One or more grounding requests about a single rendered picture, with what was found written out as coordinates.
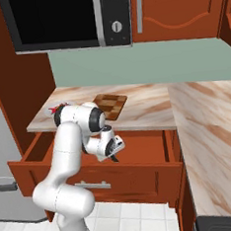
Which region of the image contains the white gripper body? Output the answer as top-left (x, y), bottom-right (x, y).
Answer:
top-left (107, 133), bottom-right (127, 162)

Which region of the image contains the brown open drawer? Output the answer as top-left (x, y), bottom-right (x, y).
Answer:
top-left (4, 118), bottom-right (188, 223)

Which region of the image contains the checkered wooden cutting board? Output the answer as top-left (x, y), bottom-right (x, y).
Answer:
top-left (91, 91), bottom-right (130, 123)

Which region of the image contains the red meat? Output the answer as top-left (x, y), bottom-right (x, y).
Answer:
top-left (47, 105), bottom-right (62, 116)

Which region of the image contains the brown base cabinet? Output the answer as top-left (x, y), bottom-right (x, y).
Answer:
top-left (167, 127), bottom-right (198, 231)

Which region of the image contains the grey fridge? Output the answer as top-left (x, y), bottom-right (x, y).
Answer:
top-left (0, 67), bottom-right (49, 227)

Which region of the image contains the brown tall cabinet panel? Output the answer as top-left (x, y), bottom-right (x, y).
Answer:
top-left (0, 0), bottom-right (63, 159)

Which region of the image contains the round silver microwave knob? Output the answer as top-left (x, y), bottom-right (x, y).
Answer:
top-left (111, 20), bottom-right (124, 34)

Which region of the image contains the dark appliance top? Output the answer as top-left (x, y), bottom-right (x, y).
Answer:
top-left (193, 211), bottom-right (231, 231)

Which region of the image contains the black microwave oven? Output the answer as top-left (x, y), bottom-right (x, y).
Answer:
top-left (0, 0), bottom-right (135, 59)

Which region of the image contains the silver drawer handle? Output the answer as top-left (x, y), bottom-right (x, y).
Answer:
top-left (74, 178), bottom-right (113, 193)

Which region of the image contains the grey fridge handle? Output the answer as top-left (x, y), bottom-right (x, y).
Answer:
top-left (0, 182), bottom-right (19, 193)

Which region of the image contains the silver microwave door handle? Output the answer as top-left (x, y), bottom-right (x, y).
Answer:
top-left (92, 0), bottom-right (107, 47)

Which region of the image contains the silver cupboard door handle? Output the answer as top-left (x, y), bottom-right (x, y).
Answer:
top-left (134, 0), bottom-right (147, 35)

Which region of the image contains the brown wall cupboard door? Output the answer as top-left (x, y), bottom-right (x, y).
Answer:
top-left (129, 0), bottom-right (231, 45)

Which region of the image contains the brown corner wall cupboard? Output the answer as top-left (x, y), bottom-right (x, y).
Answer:
top-left (215, 0), bottom-right (231, 52)

